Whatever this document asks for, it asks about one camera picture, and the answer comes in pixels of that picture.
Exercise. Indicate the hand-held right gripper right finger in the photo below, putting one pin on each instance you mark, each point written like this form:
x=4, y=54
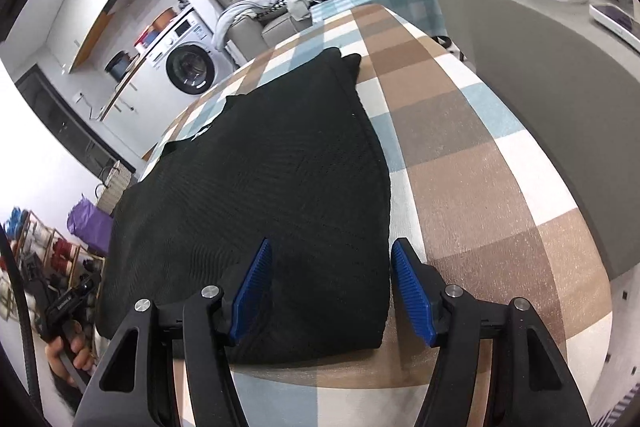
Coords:
x=412, y=292

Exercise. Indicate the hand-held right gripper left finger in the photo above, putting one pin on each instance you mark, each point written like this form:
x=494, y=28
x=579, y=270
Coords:
x=252, y=287

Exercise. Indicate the black knit sweater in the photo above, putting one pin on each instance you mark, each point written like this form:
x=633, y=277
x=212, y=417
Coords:
x=275, y=167

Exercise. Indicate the person's left hand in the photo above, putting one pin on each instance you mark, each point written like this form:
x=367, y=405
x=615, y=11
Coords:
x=80, y=349

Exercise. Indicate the wooden shoe rack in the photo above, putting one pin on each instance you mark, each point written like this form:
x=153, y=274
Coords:
x=75, y=257

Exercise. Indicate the purple bag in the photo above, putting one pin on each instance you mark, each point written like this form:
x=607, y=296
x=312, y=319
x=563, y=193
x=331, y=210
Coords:
x=90, y=227

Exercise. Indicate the woven laundry basket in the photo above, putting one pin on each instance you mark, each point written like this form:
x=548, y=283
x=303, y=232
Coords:
x=112, y=192

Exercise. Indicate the brown checked tablecloth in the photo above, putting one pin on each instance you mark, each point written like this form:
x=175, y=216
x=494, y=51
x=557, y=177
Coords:
x=475, y=157

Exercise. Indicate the dark door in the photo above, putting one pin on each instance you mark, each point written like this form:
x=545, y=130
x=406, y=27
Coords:
x=70, y=127

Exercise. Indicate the white lower cabinets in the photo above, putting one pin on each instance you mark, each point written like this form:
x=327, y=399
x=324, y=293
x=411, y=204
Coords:
x=135, y=127

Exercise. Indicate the white washing machine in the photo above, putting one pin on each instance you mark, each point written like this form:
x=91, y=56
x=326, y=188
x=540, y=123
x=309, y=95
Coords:
x=187, y=67

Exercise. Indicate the long grey counter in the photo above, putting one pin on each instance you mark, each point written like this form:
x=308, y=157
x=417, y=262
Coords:
x=565, y=107

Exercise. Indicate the grey sofa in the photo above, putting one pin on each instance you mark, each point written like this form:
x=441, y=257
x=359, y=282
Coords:
x=250, y=37

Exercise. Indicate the dark cooking pot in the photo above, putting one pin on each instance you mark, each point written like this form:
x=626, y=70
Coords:
x=116, y=67

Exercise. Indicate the red box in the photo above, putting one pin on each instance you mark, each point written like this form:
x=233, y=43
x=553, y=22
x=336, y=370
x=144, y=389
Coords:
x=146, y=38

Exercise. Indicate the light blue-grey garment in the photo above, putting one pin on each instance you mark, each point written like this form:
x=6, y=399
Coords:
x=240, y=14

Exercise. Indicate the houndstooth cloth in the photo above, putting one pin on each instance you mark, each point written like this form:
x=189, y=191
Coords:
x=275, y=9

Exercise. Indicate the reddish brown pot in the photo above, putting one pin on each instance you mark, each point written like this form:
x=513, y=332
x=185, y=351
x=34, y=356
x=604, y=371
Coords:
x=163, y=19

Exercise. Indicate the flat white device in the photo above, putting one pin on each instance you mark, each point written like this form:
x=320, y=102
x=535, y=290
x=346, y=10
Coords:
x=617, y=24

